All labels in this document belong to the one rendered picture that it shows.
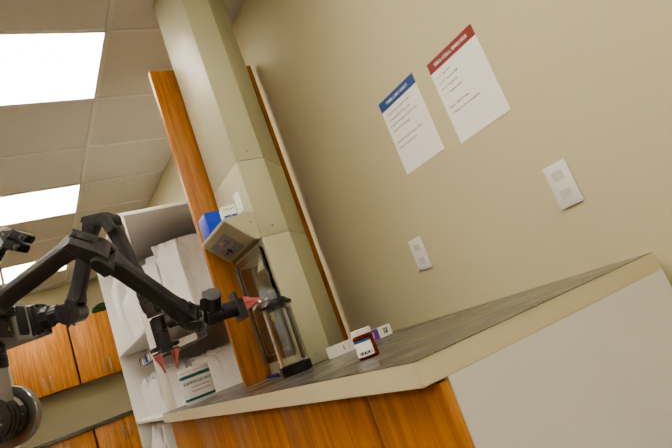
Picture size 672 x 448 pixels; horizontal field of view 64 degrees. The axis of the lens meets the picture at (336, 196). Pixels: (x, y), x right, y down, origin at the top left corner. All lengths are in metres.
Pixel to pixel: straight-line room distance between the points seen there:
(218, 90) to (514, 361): 1.54
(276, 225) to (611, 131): 1.14
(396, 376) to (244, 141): 1.35
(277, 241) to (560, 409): 1.21
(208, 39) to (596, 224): 1.56
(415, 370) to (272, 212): 1.24
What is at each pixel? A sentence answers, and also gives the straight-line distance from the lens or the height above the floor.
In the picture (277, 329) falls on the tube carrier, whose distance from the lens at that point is 1.75.
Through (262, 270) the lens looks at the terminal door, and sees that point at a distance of 1.97.
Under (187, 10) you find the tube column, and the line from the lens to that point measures 2.34.
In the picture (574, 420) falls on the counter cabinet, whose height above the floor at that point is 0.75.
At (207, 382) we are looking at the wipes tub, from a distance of 2.49.
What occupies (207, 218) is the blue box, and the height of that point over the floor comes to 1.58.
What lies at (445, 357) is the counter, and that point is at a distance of 0.89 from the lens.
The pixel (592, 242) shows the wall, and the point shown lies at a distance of 1.48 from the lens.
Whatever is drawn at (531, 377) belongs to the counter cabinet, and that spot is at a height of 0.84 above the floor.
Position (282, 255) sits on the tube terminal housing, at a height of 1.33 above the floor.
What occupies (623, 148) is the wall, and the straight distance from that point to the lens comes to 1.40.
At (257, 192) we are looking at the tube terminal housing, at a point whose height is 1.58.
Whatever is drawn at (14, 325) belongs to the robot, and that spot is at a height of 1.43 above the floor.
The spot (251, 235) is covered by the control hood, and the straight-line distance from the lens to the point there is 1.94.
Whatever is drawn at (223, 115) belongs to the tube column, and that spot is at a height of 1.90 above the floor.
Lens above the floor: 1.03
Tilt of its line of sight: 13 degrees up
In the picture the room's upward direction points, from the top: 21 degrees counter-clockwise
